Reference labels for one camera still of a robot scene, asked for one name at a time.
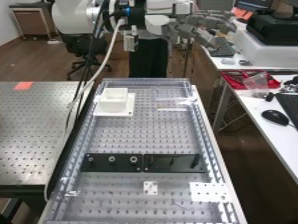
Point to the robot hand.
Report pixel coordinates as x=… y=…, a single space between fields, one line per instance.
x=199 y=28

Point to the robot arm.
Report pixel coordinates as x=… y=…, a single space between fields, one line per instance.
x=74 y=15

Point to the black keyboard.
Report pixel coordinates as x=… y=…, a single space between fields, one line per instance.
x=290 y=110
x=221 y=46

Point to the person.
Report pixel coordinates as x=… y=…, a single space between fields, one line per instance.
x=148 y=58

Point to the black printer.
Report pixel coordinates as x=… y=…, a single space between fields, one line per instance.
x=274 y=28

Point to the long white desk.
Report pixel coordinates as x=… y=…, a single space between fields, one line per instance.
x=257 y=66

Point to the red tray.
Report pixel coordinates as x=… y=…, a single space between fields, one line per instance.
x=233 y=81

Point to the clear box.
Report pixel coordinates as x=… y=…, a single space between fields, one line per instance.
x=146 y=81

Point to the clear plastic cup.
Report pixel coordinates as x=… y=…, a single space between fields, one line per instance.
x=257 y=83

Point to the black office chair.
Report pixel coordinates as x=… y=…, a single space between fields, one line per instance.
x=81 y=46

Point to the small white box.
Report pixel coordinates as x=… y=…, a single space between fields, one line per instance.
x=114 y=100

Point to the thin stick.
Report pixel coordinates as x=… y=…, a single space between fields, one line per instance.
x=193 y=161

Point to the red tape patch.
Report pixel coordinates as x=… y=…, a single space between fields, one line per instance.
x=22 y=85

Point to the black plate with round holes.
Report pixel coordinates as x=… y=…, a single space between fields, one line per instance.
x=100 y=165

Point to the white perforated plate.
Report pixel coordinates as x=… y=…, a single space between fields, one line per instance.
x=206 y=192

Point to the small white bracket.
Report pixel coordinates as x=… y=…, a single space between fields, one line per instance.
x=150 y=187

